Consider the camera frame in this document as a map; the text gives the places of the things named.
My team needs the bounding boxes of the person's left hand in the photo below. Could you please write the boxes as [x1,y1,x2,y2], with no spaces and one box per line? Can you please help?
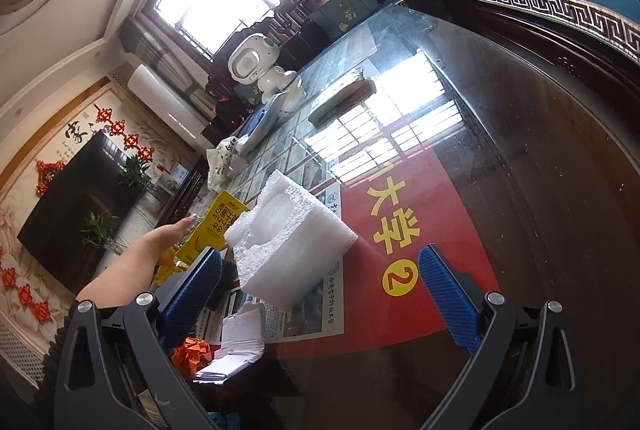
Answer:
[132,216,197,271]

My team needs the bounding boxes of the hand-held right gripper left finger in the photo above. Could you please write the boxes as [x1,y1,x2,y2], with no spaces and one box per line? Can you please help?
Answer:
[54,246,224,430]

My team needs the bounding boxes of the white wipes packet blue lid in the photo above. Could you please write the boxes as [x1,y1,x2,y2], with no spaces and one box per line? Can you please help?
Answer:
[235,87,303,156]

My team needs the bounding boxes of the yellow plastic wrapper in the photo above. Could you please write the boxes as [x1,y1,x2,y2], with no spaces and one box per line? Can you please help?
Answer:
[154,250,193,288]

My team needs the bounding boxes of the striped curtain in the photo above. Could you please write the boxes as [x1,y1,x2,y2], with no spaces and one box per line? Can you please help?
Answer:
[120,17,216,121]

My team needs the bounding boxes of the long carved wooden sofa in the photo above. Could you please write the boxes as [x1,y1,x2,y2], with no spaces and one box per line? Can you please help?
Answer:
[440,0,640,151]

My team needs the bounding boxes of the white paper sheets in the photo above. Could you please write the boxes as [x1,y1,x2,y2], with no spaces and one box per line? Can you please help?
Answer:
[192,302,266,383]

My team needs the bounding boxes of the teal embroidered armchair pillow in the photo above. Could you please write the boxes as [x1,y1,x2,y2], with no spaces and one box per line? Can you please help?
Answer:
[310,0,378,36]

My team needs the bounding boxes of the bamboo plant glass vase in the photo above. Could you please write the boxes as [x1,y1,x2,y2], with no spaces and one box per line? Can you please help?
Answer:
[117,155,158,193]
[80,210,123,256]

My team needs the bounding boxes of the white printed plastic bag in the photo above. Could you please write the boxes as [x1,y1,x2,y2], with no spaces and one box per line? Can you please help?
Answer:
[206,136,246,191]

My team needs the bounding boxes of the dark wooden television cabinet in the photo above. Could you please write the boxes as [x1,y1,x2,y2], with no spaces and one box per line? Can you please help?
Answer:
[155,155,211,231]

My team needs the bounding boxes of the white toy robot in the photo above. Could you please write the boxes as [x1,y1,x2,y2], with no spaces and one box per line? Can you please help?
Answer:
[227,33,298,103]

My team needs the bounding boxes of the person's left forearm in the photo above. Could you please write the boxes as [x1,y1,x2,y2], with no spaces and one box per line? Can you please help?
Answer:
[75,250,161,311]

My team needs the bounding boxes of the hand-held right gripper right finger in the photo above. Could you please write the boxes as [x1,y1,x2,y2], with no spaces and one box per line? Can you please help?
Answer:
[418,244,586,430]

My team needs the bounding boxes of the small white boxes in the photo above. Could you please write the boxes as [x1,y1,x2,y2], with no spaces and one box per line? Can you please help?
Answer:
[162,162,191,191]

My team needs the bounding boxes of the teal wrapper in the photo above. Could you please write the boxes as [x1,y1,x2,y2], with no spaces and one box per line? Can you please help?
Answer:
[207,410,241,430]

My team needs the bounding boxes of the black television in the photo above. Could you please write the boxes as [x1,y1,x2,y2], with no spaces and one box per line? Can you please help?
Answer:
[17,131,143,296]

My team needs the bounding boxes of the yellow carton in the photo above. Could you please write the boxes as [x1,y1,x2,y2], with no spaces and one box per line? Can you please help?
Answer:
[177,191,251,267]

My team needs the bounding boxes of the orange wrapper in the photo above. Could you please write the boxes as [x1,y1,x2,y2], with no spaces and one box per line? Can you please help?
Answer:
[172,336,213,378]

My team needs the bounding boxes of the white foam block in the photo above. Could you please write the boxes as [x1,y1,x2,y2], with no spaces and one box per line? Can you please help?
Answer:
[223,170,358,311]

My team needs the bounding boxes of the flat white packet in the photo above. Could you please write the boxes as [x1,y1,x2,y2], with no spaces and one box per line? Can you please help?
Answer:
[308,77,377,123]

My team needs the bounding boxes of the red knot string decoration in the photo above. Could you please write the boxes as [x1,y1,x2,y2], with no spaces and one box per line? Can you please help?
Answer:
[0,265,56,326]
[92,106,156,168]

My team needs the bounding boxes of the red diamond knot decoration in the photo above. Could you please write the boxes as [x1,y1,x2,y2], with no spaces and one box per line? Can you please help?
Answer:
[34,159,66,198]

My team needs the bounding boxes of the white standing air conditioner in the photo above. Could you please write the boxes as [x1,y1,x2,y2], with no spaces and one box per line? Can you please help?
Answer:
[127,64,216,151]

